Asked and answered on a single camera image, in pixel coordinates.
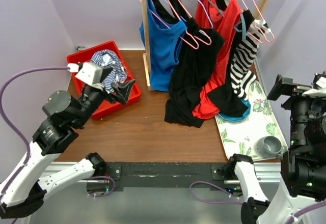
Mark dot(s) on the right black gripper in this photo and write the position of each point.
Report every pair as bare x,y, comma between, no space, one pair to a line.
286,84

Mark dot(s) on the black white striped tank top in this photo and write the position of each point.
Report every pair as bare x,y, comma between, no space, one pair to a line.
241,77

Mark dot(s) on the blue white striped shirt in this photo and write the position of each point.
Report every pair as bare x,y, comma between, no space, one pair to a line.
108,58

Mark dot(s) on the floral pattern tray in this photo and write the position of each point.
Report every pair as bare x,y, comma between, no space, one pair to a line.
242,137

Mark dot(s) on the light blue wire hanger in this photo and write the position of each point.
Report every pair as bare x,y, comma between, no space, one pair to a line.
202,9

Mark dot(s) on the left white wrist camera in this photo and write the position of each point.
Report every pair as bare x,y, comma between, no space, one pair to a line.
86,72

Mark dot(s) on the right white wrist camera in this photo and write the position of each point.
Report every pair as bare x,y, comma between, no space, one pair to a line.
318,87

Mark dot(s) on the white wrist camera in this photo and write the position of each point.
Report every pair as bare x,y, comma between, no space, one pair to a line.
318,87
86,72

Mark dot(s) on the wooden clothes rack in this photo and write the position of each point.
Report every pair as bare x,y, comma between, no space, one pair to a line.
146,54

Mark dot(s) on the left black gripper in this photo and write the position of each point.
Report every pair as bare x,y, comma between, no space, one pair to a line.
123,89

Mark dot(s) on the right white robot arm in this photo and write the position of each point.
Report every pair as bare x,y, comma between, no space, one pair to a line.
302,184

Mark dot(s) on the black red tank top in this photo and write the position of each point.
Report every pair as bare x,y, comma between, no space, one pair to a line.
223,96

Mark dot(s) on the blue tank top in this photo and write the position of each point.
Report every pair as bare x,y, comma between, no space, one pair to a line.
165,46

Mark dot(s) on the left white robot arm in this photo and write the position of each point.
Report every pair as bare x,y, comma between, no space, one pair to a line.
26,189

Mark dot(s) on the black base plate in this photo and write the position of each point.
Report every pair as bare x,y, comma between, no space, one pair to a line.
167,174

